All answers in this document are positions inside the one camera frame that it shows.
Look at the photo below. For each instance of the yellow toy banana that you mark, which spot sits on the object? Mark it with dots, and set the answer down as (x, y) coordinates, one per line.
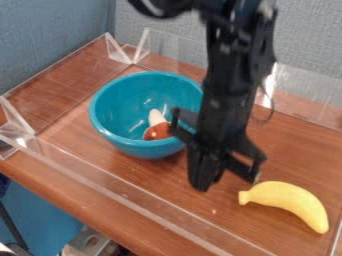
(292, 198)

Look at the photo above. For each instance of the grey metal bracket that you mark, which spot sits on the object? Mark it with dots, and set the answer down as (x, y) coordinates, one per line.
(90, 243)

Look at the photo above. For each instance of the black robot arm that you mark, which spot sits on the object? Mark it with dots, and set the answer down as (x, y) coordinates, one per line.
(241, 58)

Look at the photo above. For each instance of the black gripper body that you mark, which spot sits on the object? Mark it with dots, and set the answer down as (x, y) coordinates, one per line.
(217, 131)

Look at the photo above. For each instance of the blue bowl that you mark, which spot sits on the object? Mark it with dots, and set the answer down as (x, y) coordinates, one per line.
(122, 104)

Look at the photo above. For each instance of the clear acrylic barrier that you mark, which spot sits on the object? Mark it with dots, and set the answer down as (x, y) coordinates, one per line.
(138, 201)

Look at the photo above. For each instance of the brown white toy mushroom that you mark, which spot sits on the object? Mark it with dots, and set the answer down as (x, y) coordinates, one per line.
(158, 129)

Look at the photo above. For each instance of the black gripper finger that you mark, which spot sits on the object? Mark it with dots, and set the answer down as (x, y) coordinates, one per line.
(196, 162)
(212, 170)

